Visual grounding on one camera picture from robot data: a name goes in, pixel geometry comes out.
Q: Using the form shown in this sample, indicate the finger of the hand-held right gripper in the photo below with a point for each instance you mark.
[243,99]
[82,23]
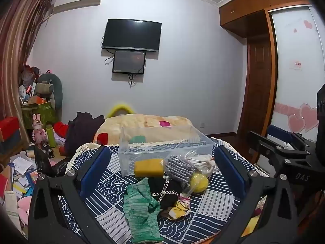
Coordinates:
[284,134]
[269,147]

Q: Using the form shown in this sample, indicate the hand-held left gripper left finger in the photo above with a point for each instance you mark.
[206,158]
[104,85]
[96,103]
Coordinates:
[95,169]

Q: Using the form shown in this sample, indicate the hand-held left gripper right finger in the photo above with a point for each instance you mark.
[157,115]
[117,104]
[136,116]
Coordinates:
[231,171]

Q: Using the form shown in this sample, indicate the white cloth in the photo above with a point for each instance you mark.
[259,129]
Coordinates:
[204,165]

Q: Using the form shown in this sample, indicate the yellow ball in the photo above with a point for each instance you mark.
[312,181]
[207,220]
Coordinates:
[199,183]

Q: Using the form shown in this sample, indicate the grey striped knit cloth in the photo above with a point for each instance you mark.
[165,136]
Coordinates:
[177,170]

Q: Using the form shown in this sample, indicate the yellow sponge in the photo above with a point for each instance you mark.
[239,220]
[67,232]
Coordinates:
[149,168]

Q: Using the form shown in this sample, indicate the clear plastic bin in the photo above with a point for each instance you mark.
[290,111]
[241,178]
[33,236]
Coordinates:
[152,155]

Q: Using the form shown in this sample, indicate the green knit glove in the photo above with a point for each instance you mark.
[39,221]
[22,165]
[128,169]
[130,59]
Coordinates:
[139,208]

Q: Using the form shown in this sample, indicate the yellow floral cloth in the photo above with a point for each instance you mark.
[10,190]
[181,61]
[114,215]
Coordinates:
[177,208]

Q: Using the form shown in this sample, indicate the blue patterned bedspread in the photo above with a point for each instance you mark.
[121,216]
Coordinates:
[114,178]

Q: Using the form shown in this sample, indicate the black flashlight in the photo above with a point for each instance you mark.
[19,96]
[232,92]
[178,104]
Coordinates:
[48,151]

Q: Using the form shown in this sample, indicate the red plush item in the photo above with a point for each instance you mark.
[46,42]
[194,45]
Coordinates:
[61,129]

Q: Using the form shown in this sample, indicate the wooden room door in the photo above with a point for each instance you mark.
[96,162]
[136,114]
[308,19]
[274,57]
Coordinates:
[256,89]

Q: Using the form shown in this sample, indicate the green bottle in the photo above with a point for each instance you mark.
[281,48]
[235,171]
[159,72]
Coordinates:
[51,137]

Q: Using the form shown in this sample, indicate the white heart-print sliding door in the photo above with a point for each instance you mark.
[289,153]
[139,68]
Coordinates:
[297,81]

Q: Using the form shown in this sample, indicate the yellow fuzzy hoop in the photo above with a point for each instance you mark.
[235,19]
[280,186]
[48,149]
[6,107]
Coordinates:
[112,109]

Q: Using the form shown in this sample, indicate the beige fleece blanket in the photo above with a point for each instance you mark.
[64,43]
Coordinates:
[142,124]

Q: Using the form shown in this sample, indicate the pink bunny toy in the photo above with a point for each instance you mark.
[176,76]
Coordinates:
[39,132]

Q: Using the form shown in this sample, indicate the pile of papers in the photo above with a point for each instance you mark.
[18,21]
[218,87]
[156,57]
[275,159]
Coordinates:
[22,172]

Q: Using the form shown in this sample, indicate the green storage box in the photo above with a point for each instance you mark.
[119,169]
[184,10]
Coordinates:
[45,112]

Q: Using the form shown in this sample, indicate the pink plush item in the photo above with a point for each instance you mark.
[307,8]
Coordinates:
[23,208]

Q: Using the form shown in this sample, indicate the grey long pillow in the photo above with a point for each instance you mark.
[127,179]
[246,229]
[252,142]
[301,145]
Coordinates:
[58,89]

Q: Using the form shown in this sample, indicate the red box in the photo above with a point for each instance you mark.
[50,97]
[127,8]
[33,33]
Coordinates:
[9,127]

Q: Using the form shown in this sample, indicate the pile of clutter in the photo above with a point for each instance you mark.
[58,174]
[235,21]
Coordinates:
[30,86]

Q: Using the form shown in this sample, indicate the wooden wardrobe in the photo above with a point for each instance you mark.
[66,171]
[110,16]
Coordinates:
[243,15]

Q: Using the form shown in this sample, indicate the striped brown curtain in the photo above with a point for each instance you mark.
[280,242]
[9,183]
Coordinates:
[15,56]

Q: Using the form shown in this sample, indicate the white wall outlet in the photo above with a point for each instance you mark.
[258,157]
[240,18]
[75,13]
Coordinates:
[202,125]

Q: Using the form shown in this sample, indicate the small black wall monitor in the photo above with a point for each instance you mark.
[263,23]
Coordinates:
[129,61]

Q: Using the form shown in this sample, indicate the wall-mounted black television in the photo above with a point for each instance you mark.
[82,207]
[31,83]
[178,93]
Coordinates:
[132,34]

